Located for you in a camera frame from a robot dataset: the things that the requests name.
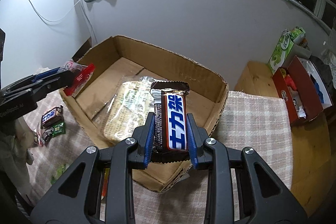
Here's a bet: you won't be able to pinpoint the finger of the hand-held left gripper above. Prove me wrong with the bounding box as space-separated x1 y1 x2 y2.
0 70 76 103
0 67 63 92

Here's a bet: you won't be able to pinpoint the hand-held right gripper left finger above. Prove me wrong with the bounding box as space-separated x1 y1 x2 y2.
30 112 155 224

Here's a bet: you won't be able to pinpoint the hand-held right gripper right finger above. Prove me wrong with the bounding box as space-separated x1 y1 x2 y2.
186 113 307 224

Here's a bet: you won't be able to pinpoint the red snack packet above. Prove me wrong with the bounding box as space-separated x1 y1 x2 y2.
62 61 95 97

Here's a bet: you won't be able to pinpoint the brown chocolate bar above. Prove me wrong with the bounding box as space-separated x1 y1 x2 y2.
150 80 190 164
41 105 64 128

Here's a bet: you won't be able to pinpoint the cardboard box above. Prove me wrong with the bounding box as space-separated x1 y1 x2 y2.
59 35 229 193

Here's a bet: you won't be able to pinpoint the person's left forearm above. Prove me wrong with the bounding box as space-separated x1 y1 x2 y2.
0 118 34 167

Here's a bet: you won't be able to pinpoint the pink candy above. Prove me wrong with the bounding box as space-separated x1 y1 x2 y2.
32 127 44 148

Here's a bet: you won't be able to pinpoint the clear cracker packet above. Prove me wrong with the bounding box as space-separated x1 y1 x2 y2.
92 74 168 147

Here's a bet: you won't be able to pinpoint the dark green candy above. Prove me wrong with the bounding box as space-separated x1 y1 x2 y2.
51 122 66 138

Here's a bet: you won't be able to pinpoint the orange snack packet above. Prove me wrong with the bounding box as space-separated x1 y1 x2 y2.
101 169 109 197

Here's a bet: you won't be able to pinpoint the light green candy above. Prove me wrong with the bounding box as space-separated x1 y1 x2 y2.
51 164 69 182

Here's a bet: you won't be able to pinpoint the red box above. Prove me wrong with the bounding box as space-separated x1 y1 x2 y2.
272 55 332 127

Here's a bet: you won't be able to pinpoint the green packets on shelf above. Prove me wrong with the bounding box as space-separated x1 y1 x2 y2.
268 27 306 75

